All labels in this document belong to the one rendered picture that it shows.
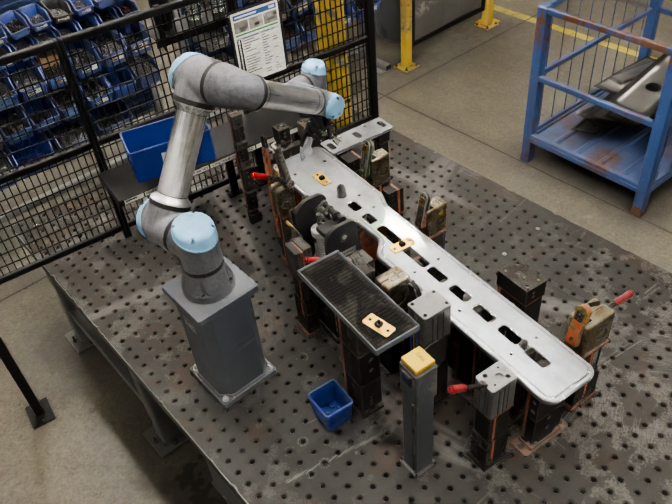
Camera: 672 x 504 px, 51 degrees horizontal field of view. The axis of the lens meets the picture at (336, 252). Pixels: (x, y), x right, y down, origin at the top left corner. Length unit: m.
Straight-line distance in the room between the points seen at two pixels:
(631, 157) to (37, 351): 3.26
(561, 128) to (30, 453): 3.28
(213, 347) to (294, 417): 0.34
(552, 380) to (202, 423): 1.05
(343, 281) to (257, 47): 1.25
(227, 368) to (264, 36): 1.34
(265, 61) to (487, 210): 1.06
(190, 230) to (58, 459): 1.60
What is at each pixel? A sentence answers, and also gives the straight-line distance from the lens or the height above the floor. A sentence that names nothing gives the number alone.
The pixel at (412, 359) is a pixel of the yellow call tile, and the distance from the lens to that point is 1.73.
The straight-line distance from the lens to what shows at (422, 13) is 5.36.
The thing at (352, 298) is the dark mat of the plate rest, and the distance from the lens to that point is 1.88.
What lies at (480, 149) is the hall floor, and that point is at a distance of 4.48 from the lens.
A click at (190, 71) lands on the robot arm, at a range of 1.93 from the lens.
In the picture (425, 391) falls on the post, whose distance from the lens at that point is 1.79.
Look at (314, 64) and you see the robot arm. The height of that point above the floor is 1.47.
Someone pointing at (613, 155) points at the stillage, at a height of 0.17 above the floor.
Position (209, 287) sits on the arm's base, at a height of 1.15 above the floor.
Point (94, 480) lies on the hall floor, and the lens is 3.14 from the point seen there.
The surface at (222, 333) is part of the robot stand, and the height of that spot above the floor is 1.00.
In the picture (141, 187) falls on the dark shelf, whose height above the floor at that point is 1.03.
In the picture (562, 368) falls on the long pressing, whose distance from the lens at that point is 1.96.
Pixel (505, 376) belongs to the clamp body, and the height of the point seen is 1.05.
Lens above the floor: 2.50
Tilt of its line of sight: 42 degrees down
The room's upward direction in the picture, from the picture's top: 6 degrees counter-clockwise
